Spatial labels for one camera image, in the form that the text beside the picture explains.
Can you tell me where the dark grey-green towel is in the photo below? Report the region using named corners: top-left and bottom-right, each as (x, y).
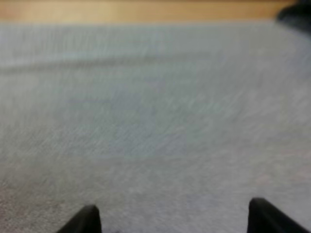
top-left (275, 0), bottom-right (311, 36)

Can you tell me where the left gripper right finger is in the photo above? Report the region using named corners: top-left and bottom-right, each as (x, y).
top-left (246, 197), bottom-right (311, 233)

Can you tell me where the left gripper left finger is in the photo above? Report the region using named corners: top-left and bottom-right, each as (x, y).
top-left (56, 205), bottom-right (102, 233)

